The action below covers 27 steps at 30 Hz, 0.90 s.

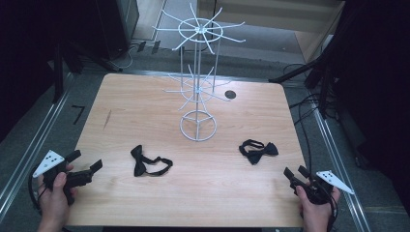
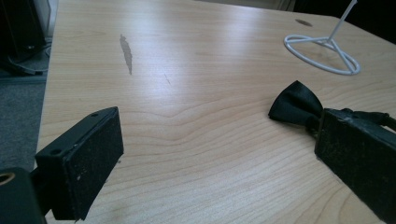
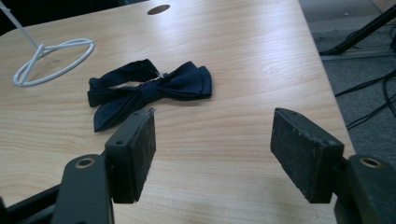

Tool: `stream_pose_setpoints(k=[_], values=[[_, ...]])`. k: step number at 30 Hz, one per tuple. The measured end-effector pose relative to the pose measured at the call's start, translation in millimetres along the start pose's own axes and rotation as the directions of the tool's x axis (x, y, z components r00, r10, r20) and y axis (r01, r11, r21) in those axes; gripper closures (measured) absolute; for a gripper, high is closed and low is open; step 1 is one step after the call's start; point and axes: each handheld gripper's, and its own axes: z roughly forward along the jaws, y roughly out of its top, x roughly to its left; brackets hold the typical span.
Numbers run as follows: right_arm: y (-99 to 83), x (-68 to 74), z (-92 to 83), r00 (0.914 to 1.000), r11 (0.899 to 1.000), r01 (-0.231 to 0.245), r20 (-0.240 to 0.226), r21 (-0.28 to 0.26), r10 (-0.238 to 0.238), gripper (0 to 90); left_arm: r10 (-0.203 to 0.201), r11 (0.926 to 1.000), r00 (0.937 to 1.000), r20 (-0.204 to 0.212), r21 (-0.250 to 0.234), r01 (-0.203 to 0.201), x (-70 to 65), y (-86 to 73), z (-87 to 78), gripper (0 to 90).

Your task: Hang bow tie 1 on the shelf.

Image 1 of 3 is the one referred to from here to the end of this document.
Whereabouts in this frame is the person's left hand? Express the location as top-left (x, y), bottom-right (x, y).
top-left (37, 163), bottom-right (78, 225)

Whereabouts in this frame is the black bow tie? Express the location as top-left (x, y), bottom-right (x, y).
top-left (238, 138), bottom-right (279, 166)
top-left (130, 144), bottom-right (174, 178)

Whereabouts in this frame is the black floor cable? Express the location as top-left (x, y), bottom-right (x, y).
top-left (283, 62), bottom-right (327, 175)

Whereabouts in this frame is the white wire hook rack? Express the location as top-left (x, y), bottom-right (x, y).
top-left (152, 3), bottom-right (247, 143)

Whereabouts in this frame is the person's right hand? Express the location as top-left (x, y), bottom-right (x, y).
top-left (295, 181), bottom-right (341, 230)

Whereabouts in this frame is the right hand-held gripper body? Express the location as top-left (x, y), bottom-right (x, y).
top-left (289, 169), bottom-right (356, 206)

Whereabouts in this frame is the black metal stand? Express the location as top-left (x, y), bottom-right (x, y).
top-left (268, 47), bottom-right (342, 120)
top-left (51, 38), bottom-right (124, 104)

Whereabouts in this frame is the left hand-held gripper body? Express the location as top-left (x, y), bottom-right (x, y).
top-left (32, 149), bottom-right (95, 206)

